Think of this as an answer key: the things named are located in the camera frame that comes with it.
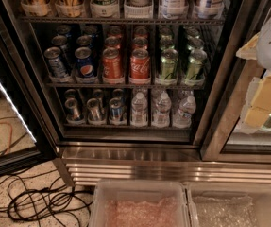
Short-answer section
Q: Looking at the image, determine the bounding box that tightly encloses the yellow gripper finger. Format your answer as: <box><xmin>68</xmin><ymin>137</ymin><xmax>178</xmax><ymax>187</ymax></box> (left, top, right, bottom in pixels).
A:
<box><xmin>236</xmin><ymin>33</ymin><xmax>260</xmax><ymax>60</ymax></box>
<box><xmin>244</xmin><ymin>75</ymin><xmax>271</xmax><ymax>128</ymax></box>

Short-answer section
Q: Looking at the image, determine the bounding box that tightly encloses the blue label plastic bottle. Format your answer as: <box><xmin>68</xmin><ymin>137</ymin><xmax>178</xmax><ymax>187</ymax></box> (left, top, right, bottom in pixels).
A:
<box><xmin>195</xmin><ymin>0</ymin><xmax>224</xmax><ymax>19</ymax></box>

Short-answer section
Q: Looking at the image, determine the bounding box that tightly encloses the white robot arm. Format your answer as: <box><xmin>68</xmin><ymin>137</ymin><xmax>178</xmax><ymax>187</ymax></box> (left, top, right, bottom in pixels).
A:
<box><xmin>236</xmin><ymin>17</ymin><xmax>271</xmax><ymax>129</ymax></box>

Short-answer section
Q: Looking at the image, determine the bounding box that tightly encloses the closed right fridge door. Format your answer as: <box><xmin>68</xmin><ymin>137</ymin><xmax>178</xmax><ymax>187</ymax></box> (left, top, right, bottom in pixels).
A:
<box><xmin>195</xmin><ymin>0</ymin><xmax>271</xmax><ymax>164</ymax></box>

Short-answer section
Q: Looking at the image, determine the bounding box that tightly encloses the front water bottle right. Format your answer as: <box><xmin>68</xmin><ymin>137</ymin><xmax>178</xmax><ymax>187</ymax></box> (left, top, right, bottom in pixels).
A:
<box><xmin>173</xmin><ymin>96</ymin><xmax>196</xmax><ymax>129</ymax></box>

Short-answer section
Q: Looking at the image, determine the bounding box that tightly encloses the water bottle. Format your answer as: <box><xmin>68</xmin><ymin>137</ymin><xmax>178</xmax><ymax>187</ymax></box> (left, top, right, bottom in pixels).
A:
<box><xmin>152</xmin><ymin>92</ymin><xmax>172</xmax><ymax>128</ymax></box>
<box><xmin>173</xmin><ymin>96</ymin><xmax>196</xmax><ymax>129</ymax></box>
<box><xmin>131</xmin><ymin>92</ymin><xmax>147</xmax><ymax>127</ymax></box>

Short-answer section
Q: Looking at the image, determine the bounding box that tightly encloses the white label plastic bottle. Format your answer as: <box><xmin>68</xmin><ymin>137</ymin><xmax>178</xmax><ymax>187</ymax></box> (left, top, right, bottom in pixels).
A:
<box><xmin>160</xmin><ymin>0</ymin><xmax>186</xmax><ymax>19</ymax></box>

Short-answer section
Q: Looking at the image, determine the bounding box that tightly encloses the front water bottle middle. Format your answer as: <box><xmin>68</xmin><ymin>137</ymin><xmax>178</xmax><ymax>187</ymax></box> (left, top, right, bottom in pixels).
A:
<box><xmin>152</xmin><ymin>92</ymin><xmax>172</xmax><ymax>128</ymax></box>

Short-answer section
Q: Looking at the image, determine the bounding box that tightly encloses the front water bottle left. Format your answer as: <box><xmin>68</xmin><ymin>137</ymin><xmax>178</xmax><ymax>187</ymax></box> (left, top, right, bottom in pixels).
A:
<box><xmin>131</xmin><ymin>92</ymin><xmax>147</xmax><ymax>127</ymax></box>

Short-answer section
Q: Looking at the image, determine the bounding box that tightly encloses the steel fridge base grille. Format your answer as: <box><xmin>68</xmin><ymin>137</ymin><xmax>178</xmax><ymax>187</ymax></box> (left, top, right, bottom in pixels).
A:
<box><xmin>54</xmin><ymin>146</ymin><xmax>271</xmax><ymax>186</ymax></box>

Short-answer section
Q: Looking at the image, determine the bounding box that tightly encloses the open glass fridge door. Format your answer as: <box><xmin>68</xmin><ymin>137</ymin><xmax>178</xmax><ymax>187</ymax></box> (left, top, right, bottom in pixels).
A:
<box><xmin>0</xmin><ymin>3</ymin><xmax>58</xmax><ymax>182</ymax></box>

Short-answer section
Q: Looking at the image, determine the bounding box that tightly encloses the front green can right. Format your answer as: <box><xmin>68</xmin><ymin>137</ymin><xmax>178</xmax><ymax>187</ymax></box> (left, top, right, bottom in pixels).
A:
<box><xmin>185</xmin><ymin>49</ymin><xmax>207</xmax><ymax>80</ymax></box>

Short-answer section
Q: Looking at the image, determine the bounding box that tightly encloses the front green can left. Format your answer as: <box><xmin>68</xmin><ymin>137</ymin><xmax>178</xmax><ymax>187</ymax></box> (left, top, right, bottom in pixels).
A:
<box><xmin>159</xmin><ymin>48</ymin><xmax>178</xmax><ymax>80</ymax></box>

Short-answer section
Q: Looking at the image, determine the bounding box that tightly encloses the front red Coca-Cola can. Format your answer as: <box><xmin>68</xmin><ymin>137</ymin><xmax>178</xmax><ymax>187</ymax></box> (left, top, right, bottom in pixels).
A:
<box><xmin>130</xmin><ymin>48</ymin><xmax>150</xmax><ymax>79</ymax></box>

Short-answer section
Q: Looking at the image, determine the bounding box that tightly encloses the right clear plastic bin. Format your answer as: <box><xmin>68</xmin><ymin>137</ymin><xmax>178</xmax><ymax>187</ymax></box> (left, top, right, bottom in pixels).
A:
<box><xmin>186</xmin><ymin>183</ymin><xmax>271</xmax><ymax>227</ymax></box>

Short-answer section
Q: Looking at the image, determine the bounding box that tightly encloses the clear plastic bin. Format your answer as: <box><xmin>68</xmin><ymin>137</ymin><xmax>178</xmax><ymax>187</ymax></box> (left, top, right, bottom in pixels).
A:
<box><xmin>89</xmin><ymin>180</ymin><xmax>191</xmax><ymax>227</ymax></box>
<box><xmin>186</xmin><ymin>183</ymin><xmax>271</xmax><ymax>227</ymax></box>

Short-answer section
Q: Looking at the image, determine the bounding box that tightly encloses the front orange soda can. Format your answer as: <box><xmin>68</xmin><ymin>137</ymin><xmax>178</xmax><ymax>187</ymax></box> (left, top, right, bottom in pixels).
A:
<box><xmin>102</xmin><ymin>48</ymin><xmax>123</xmax><ymax>79</ymax></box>

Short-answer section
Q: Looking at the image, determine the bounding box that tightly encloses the front slim blue can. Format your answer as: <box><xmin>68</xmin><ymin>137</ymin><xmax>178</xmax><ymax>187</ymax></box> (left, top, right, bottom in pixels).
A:
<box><xmin>110</xmin><ymin>97</ymin><xmax>123</xmax><ymax>121</ymax></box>

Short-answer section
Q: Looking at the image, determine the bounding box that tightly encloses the front blue Pepsi can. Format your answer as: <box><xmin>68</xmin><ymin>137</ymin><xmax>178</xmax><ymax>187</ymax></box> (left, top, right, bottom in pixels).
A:
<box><xmin>75</xmin><ymin>47</ymin><xmax>95</xmax><ymax>78</ymax></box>

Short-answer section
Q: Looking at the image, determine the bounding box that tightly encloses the front slim can middle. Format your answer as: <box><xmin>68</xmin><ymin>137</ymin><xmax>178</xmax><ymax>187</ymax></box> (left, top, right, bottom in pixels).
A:
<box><xmin>87</xmin><ymin>98</ymin><xmax>104</xmax><ymax>121</ymax></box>

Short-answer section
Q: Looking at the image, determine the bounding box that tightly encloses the front slim can left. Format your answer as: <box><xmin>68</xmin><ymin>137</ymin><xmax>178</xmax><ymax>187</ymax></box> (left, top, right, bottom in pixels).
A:
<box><xmin>65</xmin><ymin>98</ymin><xmax>83</xmax><ymax>121</ymax></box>

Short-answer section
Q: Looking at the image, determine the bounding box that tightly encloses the left clear plastic bin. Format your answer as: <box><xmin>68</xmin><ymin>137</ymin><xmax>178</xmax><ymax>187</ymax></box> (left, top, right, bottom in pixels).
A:
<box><xmin>89</xmin><ymin>180</ymin><xmax>191</xmax><ymax>227</ymax></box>

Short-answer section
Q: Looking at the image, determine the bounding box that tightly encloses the front silver blue can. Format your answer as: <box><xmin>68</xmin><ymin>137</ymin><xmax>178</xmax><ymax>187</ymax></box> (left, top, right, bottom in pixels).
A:
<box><xmin>44</xmin><ymin>46</ymin><xmax>69</xmax><ymax>78</ymax></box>

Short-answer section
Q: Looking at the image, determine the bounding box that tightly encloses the middle wire shelf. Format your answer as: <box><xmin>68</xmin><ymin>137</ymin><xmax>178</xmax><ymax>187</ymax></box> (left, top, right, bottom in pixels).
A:
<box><xmin>46</xmin><ymin>82</ymin><xmax>205</xmax><ymax>90</ymax></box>

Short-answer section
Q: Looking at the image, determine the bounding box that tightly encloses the wire shelf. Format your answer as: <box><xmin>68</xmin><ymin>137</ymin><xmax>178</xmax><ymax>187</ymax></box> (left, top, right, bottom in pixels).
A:
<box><xmin>18</xmin><ymin>15</ymin><xmax>225</xmax><ymax>26</ymax></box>
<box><xmin>46</xmin><ymin>82</ymin><xmax>205</xmax><ymax>90</ymax></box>

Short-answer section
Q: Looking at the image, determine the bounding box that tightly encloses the top wire shelf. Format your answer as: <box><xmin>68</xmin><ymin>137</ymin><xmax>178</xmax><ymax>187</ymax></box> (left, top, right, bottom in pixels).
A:
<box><xmin>18</xmin><ymin>15</ymin><xmax>225</xmax><ymax>26</ymax></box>

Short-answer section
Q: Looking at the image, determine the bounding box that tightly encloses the black cable bundle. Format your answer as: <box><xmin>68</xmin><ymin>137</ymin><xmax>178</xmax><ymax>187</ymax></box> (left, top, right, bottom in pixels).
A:
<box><xmin>0</xmin><ymin>165</ymin><xmax>94</xmax><ymax>227</ymax></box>

